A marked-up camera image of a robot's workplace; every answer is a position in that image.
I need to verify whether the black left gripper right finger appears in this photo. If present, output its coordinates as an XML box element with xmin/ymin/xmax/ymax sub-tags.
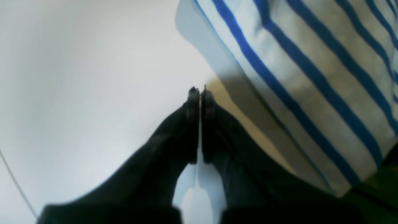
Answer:
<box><xmin>201</xmin><ymin>88</ymin><xmax>397</xmax><ymax>224</ymax></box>

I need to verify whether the blue white striped T-shirt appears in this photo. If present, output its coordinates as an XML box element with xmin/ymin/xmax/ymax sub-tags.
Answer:
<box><xmin>175</xmin><ymin>0</ymin><xmax>397</xmax><ymax>198</ymax></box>

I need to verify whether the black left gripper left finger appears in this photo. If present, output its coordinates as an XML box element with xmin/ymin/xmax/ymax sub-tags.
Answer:
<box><xmin>38</xmin><ymin>88</ymin><xmax>200</xmax><ymax>224</ymax></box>

